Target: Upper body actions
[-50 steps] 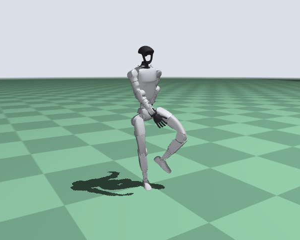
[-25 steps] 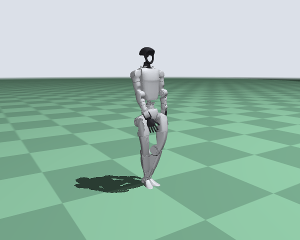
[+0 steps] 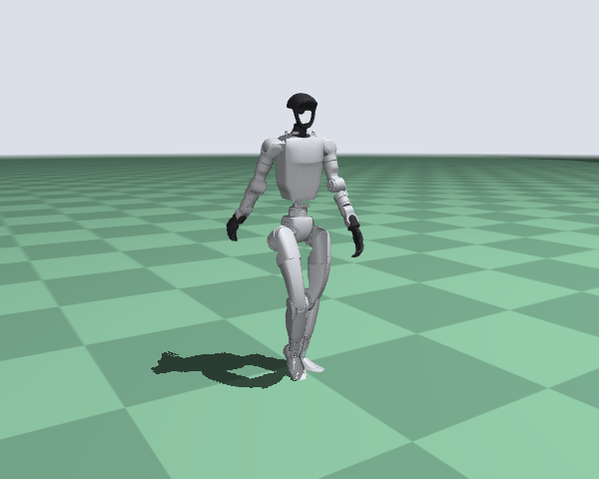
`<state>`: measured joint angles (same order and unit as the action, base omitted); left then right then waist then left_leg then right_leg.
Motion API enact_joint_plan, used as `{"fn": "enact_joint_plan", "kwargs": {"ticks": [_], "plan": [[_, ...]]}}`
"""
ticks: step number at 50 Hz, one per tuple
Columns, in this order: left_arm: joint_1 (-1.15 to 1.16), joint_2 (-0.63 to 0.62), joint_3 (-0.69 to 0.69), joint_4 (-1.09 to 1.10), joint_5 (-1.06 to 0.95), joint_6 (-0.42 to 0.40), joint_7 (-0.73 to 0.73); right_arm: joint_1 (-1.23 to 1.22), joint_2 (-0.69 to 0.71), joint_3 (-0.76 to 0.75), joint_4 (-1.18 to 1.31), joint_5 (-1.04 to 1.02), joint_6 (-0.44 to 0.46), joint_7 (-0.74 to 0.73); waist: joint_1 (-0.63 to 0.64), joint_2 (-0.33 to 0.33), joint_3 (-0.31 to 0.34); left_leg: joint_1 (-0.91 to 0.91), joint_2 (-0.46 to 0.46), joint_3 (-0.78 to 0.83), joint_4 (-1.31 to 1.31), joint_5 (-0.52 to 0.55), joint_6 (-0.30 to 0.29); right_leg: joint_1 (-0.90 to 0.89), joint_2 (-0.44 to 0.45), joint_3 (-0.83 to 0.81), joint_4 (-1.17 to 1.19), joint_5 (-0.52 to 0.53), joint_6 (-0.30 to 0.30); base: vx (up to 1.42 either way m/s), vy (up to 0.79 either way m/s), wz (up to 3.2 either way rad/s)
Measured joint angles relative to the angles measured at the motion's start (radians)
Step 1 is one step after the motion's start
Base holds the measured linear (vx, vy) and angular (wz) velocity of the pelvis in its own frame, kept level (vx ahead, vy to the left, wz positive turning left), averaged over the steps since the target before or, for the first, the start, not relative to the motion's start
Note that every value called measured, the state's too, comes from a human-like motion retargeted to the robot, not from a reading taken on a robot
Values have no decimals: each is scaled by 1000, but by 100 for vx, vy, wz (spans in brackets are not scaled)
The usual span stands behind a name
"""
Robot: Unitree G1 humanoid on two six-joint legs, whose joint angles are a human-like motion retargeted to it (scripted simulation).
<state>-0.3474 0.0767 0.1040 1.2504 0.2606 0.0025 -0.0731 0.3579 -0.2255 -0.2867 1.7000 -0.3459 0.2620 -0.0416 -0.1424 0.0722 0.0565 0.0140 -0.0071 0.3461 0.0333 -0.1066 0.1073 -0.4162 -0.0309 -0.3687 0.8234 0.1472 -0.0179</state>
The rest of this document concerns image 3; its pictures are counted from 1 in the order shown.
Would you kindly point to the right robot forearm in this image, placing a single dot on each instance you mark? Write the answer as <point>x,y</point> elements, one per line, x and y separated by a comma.
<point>248,202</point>

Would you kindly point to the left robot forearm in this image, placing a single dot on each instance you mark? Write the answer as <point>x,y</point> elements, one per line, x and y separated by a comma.
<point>344,205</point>

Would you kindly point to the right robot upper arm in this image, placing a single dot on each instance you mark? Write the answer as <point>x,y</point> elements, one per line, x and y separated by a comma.
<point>271,149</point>

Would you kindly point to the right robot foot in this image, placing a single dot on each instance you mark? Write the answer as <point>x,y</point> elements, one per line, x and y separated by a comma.
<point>295,365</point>

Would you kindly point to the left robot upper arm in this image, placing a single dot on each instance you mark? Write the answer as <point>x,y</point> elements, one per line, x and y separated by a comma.
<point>334,182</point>

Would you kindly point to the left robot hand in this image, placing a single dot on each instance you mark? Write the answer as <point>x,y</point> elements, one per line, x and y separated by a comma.
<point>357,236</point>

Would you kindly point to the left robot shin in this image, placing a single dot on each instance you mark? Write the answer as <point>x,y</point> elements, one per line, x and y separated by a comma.
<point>311,316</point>

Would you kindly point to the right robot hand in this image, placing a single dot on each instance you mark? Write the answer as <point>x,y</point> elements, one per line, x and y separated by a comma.
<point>233,225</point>

